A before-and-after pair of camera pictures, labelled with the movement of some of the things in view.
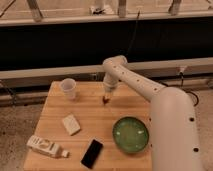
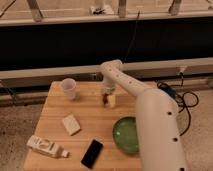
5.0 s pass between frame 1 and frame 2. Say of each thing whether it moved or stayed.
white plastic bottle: stayed
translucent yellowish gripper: moved
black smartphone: stayed
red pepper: stayed
